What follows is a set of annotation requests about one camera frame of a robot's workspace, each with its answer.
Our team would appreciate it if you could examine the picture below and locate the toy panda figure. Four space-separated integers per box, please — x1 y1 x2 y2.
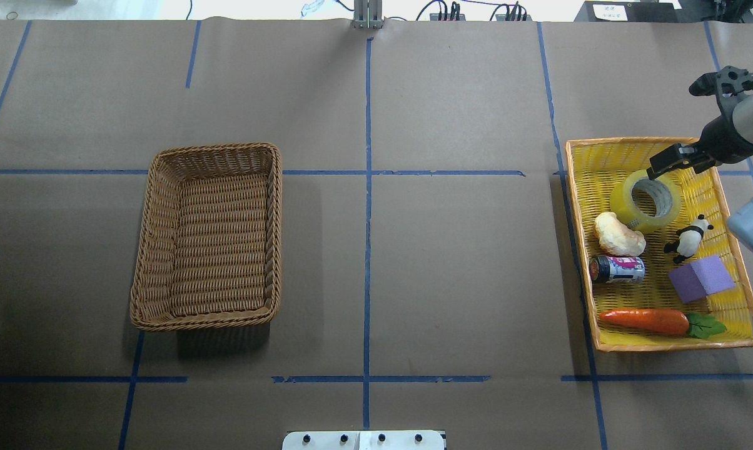
663 214 714 265

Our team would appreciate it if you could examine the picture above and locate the clear packing tape roll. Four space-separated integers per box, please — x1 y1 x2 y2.
609 170 682 234

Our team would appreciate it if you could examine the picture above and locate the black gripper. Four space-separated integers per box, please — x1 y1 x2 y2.
646 115 753 180

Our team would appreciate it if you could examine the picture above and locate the small drink can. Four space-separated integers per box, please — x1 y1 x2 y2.
588 254 645 284

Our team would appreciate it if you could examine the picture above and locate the toy carrot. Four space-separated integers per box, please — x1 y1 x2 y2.
599 308 727 339

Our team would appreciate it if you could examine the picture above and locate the brown wicker basket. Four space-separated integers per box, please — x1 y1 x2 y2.
129 142 283 333

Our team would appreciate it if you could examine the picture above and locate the toy croissant bread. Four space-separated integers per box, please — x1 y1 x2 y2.
594 212 647 257

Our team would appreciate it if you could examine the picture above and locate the yellow plastic basket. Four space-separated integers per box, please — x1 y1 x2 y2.
563 137 753 351

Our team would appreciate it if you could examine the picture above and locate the purple foam block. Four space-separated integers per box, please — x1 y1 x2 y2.
668 254 735 304

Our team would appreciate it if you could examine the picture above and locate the aluminium post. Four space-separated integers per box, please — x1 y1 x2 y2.
351 0 384 29

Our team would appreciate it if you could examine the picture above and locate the white mounting plate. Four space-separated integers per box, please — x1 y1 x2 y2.
281 429 448 449

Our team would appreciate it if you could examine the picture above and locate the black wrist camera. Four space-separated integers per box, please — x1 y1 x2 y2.
689 66 753 116

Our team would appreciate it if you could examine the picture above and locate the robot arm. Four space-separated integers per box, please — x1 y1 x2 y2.
646 73 753 253

